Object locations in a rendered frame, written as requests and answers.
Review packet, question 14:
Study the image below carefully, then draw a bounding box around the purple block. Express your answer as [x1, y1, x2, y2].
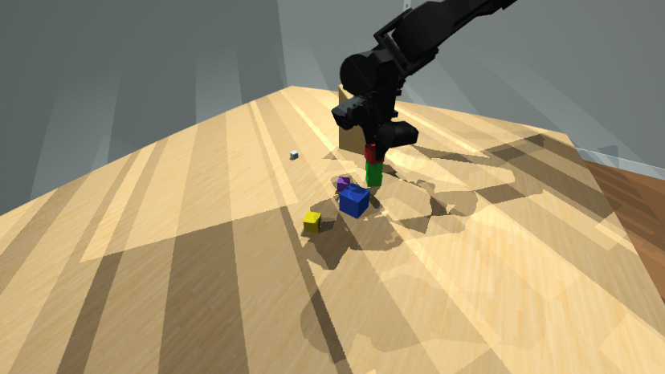
[337, 177, 350, 192]

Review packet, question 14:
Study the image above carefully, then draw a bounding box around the green block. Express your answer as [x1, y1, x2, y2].
[365, 160, 384, 176]
[365, 173, 383, 187]

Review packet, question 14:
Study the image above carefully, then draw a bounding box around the red block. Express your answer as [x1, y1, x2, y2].
[365, 143, 385, 165]

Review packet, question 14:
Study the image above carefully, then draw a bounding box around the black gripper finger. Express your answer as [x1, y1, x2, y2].
[359, 122, 379, 144]
[370, 132, 389, 161]

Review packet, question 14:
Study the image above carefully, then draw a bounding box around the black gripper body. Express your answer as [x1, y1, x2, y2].
[362, 84, 418, 148]

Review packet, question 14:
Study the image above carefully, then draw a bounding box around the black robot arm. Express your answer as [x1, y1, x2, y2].
[331, 0, 517, 131]

